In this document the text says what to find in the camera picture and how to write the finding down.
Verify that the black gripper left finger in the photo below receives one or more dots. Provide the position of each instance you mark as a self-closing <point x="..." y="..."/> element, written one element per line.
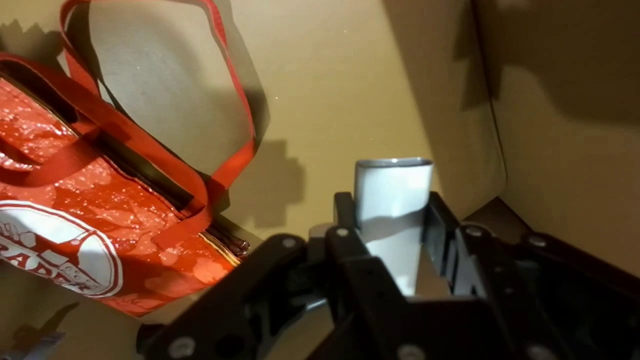
<point x="267" y="301"/>

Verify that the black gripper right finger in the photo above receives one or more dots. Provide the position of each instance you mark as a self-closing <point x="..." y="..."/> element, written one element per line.
<point x="547" y="301"/>

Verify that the orange Trader Joe's bag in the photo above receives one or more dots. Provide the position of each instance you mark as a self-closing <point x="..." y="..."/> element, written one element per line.
<point x="100" y="200"/>

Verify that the tan leather sofa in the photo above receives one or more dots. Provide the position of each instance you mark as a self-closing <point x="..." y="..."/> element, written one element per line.
<point x="333" y="100"/>

